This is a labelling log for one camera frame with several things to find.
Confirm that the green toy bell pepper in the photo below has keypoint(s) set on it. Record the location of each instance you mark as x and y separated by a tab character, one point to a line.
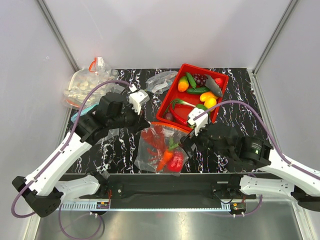
201	106

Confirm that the green toy cucumber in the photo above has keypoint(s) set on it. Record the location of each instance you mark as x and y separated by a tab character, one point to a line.
198	90

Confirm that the purple toy grapes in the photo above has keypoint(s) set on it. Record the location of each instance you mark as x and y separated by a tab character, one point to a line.
200	79

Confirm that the clear orange-zip bag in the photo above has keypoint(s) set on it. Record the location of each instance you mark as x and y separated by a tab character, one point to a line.
142	160

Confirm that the red toy bell pepper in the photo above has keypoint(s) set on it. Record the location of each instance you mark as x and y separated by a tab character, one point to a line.
176	163

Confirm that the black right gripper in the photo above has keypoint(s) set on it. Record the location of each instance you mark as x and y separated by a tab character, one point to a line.
192	139

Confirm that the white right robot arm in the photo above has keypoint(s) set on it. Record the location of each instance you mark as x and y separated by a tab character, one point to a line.
293	181

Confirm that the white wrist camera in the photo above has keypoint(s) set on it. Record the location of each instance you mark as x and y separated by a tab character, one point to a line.
197	119
137	99

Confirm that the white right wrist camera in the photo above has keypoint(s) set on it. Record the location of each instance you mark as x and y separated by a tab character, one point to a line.
197	119

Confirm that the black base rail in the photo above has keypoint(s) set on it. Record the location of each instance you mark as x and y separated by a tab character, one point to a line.
166	191

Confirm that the small clear bag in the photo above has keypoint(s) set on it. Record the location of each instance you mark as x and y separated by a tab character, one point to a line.
160	82

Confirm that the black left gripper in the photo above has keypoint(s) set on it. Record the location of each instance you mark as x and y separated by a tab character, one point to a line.
140	123

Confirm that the grey toy fish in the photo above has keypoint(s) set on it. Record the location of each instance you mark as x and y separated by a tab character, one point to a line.
213	86

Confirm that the red toy lobster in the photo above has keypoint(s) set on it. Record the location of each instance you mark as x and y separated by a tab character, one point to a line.
154	136

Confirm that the red toy apple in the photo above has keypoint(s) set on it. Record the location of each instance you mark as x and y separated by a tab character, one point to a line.
220	82

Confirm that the yellow toy lemon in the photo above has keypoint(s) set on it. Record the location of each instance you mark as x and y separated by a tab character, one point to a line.
210	102

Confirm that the yellow toy mango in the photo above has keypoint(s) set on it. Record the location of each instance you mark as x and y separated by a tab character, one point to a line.
207	95

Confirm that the green toy pea pod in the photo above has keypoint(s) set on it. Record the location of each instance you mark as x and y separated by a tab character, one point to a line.
191	80

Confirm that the orange toy carrot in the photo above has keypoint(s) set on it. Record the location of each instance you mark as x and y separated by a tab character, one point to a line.
167	154

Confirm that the red toy chili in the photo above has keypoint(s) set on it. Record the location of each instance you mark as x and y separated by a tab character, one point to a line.
176	117

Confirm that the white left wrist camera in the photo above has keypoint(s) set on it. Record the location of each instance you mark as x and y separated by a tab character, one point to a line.
137	99

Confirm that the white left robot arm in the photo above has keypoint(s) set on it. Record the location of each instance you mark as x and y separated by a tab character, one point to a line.
43	190

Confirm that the red plastic bin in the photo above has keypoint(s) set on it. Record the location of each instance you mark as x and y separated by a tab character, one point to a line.
194	99

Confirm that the purple toy onion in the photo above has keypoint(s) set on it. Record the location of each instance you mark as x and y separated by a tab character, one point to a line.
169	117

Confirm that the green toy scallion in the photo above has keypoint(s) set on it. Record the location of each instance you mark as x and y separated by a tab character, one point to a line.
181	102

